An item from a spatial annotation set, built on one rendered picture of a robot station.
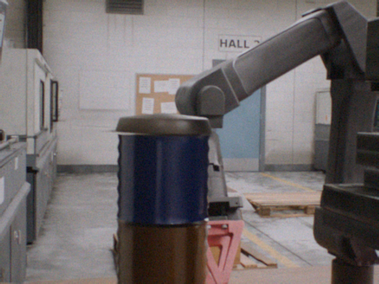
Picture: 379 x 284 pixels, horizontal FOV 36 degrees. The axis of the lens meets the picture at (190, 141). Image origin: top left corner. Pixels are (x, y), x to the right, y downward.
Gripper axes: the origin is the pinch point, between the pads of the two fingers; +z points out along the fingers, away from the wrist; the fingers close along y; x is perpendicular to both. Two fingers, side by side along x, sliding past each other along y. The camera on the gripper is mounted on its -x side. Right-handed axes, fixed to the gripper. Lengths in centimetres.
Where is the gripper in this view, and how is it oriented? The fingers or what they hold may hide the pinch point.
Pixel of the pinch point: (218, 280)
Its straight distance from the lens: 74.9
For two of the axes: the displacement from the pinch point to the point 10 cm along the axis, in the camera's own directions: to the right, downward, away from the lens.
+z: 1.2, 9.0, -4.3
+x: 9.7, -0.1, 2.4
